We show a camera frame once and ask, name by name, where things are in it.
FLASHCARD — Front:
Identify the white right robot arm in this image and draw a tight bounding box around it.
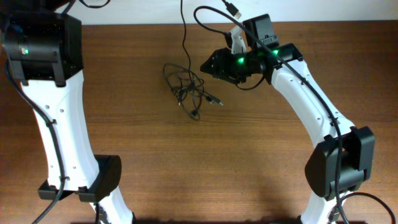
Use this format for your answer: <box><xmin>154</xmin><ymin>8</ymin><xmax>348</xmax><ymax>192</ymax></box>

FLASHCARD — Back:
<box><xmin>200</xmin><ymin>14</ymin><xmax>375</xmax><ymax>223</ymax></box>

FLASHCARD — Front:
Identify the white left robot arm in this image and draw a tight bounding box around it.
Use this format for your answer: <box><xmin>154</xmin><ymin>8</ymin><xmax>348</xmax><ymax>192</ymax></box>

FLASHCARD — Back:
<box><xmin>1</xmin><ymin>1</ymin><xmax>136</xmax><ymax>223</ymax></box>

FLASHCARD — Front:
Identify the black cable bundle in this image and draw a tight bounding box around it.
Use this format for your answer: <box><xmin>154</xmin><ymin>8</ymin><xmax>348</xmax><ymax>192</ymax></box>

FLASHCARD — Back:
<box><xmin>162</xmin><ymin>0</ymin><xmax>243</xmax><ymax>121</ymax></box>

